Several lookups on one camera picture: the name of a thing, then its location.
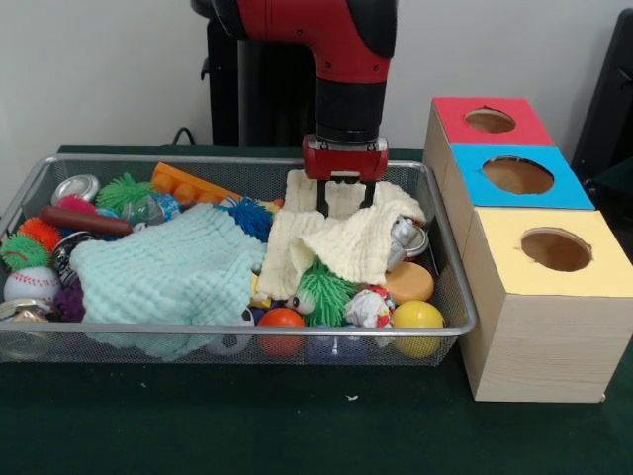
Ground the cream waffle cloth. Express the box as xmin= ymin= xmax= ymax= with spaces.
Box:
xmin=257 ymin=169 xmax=427 ymax=302

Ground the tan round disc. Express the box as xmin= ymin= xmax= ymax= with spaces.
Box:
xmin=383 ymin=260 xmax=435 ymax=305

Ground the wooden box with three holes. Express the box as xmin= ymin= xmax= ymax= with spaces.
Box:
xmin=422 ymin=96 xmax=633 ymax=403

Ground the orange toy brick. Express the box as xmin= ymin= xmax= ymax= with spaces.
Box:
xmin=150 ymin=161 xmax=243 ymax=207

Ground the green spiky creature with eyes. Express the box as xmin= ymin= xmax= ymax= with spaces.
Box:
xmin=279 ymin=259 xmax=360 ymax=328

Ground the shallow mesh bin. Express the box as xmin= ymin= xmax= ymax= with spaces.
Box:
xmin=0 ymin=153 xmax=479 ymax=367

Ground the mint waffle cloth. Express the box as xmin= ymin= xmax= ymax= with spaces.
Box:
xmin=68 ymin=203 xmax=268 ymax=361

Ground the red-orange ball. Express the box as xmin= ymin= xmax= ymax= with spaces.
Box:
xmin=256 ymin=307 xmax=307 ymax=358

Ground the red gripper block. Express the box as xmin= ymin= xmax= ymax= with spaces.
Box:
xmin=302 ymin=133 xmax=390 ymax=218

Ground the black chair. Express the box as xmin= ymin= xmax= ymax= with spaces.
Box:
xmin=571 ymin=7 xmax=633 ymax=172

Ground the blue spiky ball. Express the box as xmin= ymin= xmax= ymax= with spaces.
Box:
xmin=215 ymin=196 xmax=276 ymax=243

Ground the white toy baseball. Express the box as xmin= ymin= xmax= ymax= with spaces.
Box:
xmin=3 ymin=266 xmax=63 ymax=304

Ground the dark green side table cloth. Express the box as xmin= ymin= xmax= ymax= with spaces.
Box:
xmin=586 ymin=160 xmax=633 ymax=199

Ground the yellow ball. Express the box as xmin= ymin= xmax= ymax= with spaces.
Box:
xmin=393 ymin=300 xmax=445 ymax=360

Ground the brown toy hot dog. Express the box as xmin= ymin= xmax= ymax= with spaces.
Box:
xmin=38 ymin=205 xmax=135 ymax=238

